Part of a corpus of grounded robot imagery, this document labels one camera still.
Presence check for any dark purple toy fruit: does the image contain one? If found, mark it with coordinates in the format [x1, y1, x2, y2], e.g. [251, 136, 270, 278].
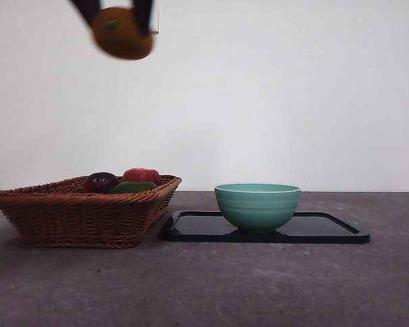
[84, 171, 119, 194]

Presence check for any brown wicker basket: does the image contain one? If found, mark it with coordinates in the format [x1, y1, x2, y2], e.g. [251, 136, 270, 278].
[0, 174, 183, 249]

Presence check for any black rectangular tray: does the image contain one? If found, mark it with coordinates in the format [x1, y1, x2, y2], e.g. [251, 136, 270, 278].
[162, 210, 372, 244]

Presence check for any teal ribbed bowl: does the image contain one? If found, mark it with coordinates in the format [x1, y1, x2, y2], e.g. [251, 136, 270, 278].
[213, 183, 302, 234]

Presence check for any green toy fruit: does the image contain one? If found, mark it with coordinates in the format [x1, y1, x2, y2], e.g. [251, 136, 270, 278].
[108, 181, 158, 195]

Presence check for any yellow orange toy fruit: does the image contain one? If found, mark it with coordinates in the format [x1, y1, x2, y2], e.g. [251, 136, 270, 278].
[90, 5, 155, 61]

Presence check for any red toy fruit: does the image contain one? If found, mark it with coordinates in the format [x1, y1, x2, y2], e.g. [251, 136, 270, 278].
[122, 167, 162, 187]

